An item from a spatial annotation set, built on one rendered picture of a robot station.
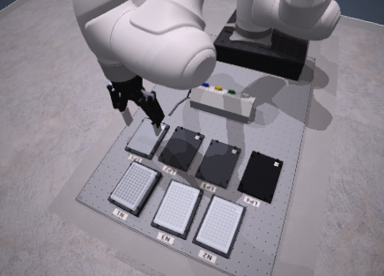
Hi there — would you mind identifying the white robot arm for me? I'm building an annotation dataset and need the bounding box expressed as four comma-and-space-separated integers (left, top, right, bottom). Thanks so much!
72, 0, 341, 90

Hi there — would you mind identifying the white label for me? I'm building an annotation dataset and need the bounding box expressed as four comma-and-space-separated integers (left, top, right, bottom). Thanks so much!
113, 208, 129, 220
162, 166, 178, 175
200, 183, 217, 193
157, 232, 174, 245
198, 250, 217, 264
243, 196, 261, 207
128, 155, 142, 163

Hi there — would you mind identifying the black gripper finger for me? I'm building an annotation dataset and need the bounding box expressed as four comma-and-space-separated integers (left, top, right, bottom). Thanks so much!
107, 82, 133, 126
129, 89, 165, 137

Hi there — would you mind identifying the white button panel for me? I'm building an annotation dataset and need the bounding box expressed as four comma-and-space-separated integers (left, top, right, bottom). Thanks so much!
168, 83, 255, 124

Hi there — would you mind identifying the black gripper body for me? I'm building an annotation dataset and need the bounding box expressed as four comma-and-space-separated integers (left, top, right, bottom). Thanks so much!
111, 75, 145, 101

